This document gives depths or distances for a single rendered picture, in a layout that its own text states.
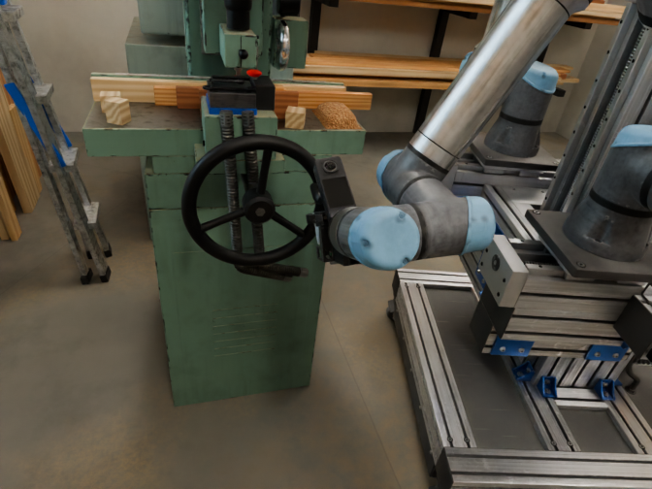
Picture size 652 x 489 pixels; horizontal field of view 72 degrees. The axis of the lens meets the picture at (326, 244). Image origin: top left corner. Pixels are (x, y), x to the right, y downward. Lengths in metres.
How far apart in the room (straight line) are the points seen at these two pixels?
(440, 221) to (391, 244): 0.08
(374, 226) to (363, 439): 1.07
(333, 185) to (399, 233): 0.21
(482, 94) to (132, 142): 0.68
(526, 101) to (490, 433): 0.89
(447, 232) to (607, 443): 1.06
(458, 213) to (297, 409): 1.08
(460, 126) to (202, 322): 0.89
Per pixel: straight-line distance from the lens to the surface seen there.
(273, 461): 1.44
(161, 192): 1.06
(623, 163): 0.94
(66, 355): 1.80
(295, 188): 1.09
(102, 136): 1.02
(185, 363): 1.41
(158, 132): 1.01
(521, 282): 0.94
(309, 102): 1.18
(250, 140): 0.82
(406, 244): 0.53
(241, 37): 1.08
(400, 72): 3.28
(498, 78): 0.67
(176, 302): 1.24
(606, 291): 1.04
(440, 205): 0.58
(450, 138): 0.66
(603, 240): 0.98
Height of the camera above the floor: 1.24
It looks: 33 degrees down
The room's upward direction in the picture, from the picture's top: 7 degrees clockwise
